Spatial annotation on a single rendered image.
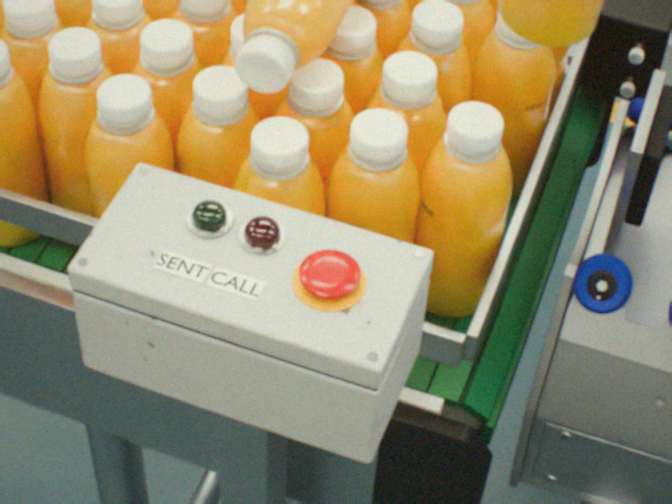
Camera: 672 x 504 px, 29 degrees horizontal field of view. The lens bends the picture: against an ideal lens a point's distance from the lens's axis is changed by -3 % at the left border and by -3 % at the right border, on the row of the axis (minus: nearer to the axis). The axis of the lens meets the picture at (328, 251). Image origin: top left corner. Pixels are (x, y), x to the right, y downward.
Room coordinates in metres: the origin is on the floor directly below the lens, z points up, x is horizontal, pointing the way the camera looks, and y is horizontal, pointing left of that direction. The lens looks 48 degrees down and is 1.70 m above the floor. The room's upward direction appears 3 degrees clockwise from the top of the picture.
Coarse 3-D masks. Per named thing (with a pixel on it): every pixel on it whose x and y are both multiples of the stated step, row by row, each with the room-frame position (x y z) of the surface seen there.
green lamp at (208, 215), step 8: (208, 200) 0.56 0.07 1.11; (200, 208) 0.55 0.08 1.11; (208, 208) 0.55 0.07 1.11; (216, 208) 0.55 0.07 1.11; (224, 208) 0.56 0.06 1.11; (192, 216) 0.55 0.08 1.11; (200, 216) 0.55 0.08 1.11; (208, 216) 0.55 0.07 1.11; (216, 216) 0.55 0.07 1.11; (224, 216) 0.55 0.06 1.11; (200, 224) 0.54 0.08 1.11; (208, 224) 0.54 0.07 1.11; (216, 224) 0.54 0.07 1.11
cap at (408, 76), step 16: (384, 64) 0.74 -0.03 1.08; (400, 64) 0.74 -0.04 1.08; (416, 64) 0.74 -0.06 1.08; (432, 64) 0.74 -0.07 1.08; (384, 80) 0.73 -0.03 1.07; (400, 80) 0.72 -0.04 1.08; (416, 80) 0.72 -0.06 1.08; (432, 80) 0.72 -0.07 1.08; (400, 96) 0.71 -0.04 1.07; (416, 96) 0.71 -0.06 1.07
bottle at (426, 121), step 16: (384, 96) 0.72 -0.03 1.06; (432, 96) 0.73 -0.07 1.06; (400, 112) 0.71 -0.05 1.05; (416, 112) 0.71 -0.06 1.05; (432, 112) 0.72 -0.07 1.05; (416, 128) 0.71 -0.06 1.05; (432, 128) 0.71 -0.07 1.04; (416, 144) 0.70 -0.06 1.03; (432, 144) 0.71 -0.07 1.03; (416, 160) 0.70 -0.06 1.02
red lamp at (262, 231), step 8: (264, 216) 0.55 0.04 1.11; (248, 224) 0.54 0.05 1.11; (256, 224) 0.54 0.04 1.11; (264, 224) 0.54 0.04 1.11; (272, 224) 0.54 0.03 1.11; (248, 232) 0.54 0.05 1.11; (256, 232) 0.54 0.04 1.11; (264, 232) 0.54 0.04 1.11; (272, 232) 0.54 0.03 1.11; (280, 232) 0.54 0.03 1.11; (248, 240) 0.54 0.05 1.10; (256, 240) 0.53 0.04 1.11; (264, 240) 0.53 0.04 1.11; (272, 240) 0.53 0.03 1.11
